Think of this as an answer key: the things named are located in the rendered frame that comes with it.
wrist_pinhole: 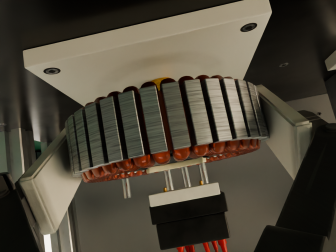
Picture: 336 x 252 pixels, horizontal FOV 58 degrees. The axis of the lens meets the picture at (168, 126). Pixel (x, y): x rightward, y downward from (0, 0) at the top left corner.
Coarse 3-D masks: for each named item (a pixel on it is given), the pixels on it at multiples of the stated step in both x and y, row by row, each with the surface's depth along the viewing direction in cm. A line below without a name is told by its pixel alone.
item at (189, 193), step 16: (160, 192) 27; (176, 192) 26; (192, 192) 25; (208, 192) 25; (160, 208) 28; (176, 208) 27; (192, 208) 27; (208, 208) 27; (224, 208) 27; (160, 224) 27; (176, 224) 27; (192, 224) 27; (208, 224) 27; (224, 224) 27; (160, 240) 27; (176, 240) 27; (192, 240) 27; (208, 240) 27
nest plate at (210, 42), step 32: (256, 0) 18; (128, 32) 18; (160, 32) 18; (192, 32) 18; (224, 32) 19; (256, 32) 19; (32, 64) 18; (64, 64) 19; (96, 64) 20; (128, 64) 21; (160, 64) 22; (192, 64) 23; (224, 64) 24; (96, 96) 26
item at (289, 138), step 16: (272, 96) 16; (272, 112) 15; (288, 112) 13; (272, 128) 15; (288, 128) 13; (304, 128) 12; (272, 144) 16; (288, 144) 13; (304, 144) 12; (288, 160) 14
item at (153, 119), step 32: (128, 96) 13; (160, 96) 13; (192, 96) 13; (224, 96) 14; (256, 96) 16; (96, 128) 13; (128, 128) 13; (160, 128) 12; (192, 128) 13; (224, 128) 13; (256, 128) 14; (96, 160) 13; (128, 160) 13; (160, 160) 13; (192, 160) 20
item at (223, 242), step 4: (220, 240) 34; (224, 240) 34; (204, 244) 34; (212, 244) 37; (216, 244) 37; (220, 244) 34; (224, 244) 34; (176, 248) 35; (180, 248) 34; (188, 248) 39; (192, 248) 36; (204, 248) 34; (208, 248) 34; (216, 248) 37; (224, 248) 34
